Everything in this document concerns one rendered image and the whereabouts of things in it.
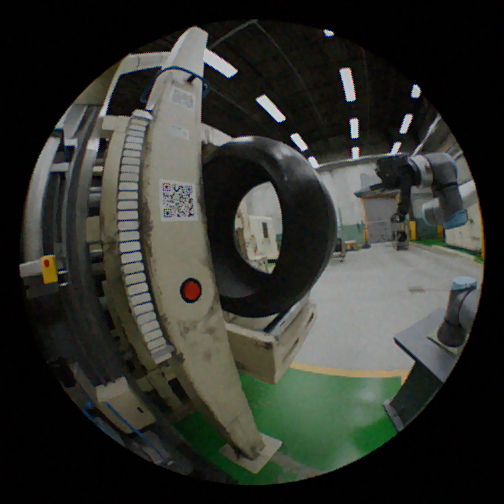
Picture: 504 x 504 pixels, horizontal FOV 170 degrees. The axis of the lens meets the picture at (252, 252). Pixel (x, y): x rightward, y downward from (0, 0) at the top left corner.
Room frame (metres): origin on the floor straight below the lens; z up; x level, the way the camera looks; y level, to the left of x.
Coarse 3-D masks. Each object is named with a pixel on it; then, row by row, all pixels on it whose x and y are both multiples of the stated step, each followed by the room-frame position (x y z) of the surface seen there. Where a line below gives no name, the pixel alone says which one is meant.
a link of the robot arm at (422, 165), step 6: (420, 156) 0.19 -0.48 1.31; (414, 162) 0.21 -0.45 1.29; (420, 162) 0.19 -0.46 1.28; (426, 162) 0.18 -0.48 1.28; (420, 168) 0.19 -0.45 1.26; (426, 168) 0.18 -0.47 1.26; (420, 174) 0.20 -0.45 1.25; (426, 174) 0.19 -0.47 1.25; (420, 180) 0.21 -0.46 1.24; (426, 180) 0.20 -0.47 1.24; (432, 180) 0.18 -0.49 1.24; (420, 186) 0.22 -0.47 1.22; (426, 186) 0.21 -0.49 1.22
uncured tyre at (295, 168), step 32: (224, 160) 0.41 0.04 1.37; (256, 160) 0.33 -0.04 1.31; (288, 160) 0.30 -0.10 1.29; (224, 192) 0.72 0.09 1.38; (288, 192) 0.29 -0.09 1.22; (320, 192) 0.29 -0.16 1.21; (224, 224) 0.78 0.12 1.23; (288, 224) 0.30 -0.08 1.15; (320, 224) 0.29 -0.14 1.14; (224, 256) 0.77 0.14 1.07; (288, 256) 0.31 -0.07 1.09; (320, 256) 0.30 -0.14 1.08; (224, 288) 0.62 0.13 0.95; (256, 288) 0.66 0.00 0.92; (288, 288) 0.32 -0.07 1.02
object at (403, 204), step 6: (408, 180) 0.24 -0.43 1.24; (408, 186) 0.24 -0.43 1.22; (402, 192) 0.26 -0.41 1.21; (408, 192) 0.24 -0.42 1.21; (402, 198) 0.26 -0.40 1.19; (408, 198) 0.25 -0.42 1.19; (402, 204) 0.26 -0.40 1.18; (408, 204) 0.25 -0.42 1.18; (396, 210) 0.29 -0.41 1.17; (402, 210) 0.26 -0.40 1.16; (408, 210) 0.26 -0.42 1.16
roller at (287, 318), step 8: (296, 304) 0.44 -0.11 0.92; (304, 304) 0.49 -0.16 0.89; (280, 312) 0.40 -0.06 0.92; (288, 312) 0.40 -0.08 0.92; (296, 312) 0.42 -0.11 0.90; (272, 320) 0.36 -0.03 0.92; (280, 320) 0.36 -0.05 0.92; (288, 320) 0.37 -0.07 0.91; (264, 328) 0.33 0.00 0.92; (272, 328) 0.33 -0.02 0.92; (280, 328) 0.34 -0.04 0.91
